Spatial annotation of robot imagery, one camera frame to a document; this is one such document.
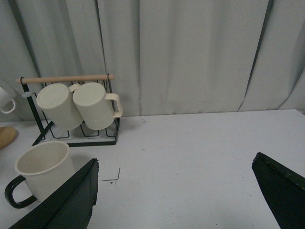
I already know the cream ribbed mug left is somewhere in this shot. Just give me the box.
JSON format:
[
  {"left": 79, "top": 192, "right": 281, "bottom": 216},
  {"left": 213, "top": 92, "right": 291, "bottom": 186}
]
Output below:
[{"left": 36, "top": 83, "right": 83, "bottom": 131}]

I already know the wooden mug tree stand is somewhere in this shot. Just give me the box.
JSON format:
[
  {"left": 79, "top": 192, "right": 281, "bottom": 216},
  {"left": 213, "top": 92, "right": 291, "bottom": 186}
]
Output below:
[{"left": 0, "top": 126, "right": 17, "bottom": 149}]

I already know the cream ribbed mug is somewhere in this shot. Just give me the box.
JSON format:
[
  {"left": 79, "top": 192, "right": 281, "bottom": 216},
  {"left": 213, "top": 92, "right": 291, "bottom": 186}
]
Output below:
[
  {"left": 36, "top": 83, "right": 83, "bottom": 131},
  {"left": 72, "top": 82, "right": 123, "bottom": 130}
]

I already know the white mug on tree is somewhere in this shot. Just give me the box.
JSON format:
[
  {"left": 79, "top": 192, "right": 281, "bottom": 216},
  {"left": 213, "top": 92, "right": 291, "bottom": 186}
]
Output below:
[{"left": 0, "top": 87, "right": 16, "bottom": 114}]

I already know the smiley cup black handle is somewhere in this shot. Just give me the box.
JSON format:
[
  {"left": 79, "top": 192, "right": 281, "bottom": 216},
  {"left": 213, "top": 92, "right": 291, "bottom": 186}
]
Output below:
[{"left": 5, "top": 141, "right": 76, "bottom": 209}]

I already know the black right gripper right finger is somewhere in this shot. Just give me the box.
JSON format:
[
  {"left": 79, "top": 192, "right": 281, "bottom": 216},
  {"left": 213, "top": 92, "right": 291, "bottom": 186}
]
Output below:
[{"left": 252, "top": 152, "right": 305, "bottom": 229}]

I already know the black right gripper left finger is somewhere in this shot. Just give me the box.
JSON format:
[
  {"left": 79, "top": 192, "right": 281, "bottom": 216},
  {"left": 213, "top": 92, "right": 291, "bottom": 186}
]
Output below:
[{"left": 11, "top": 158, "right": 99, "bottom": 229}]

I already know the cream ribbed mug right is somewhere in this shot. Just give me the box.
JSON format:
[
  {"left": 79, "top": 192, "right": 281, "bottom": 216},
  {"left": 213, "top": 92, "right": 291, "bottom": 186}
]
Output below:
[{"left": 72, "top": 82, "right": 123, "bottom": 130}]

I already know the black wire mug rack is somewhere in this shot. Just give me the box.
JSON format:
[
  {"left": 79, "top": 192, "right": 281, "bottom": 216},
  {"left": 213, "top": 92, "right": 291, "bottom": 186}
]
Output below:
[{"left": 16, "top": 73, "right": 120, "bottom": 147}]

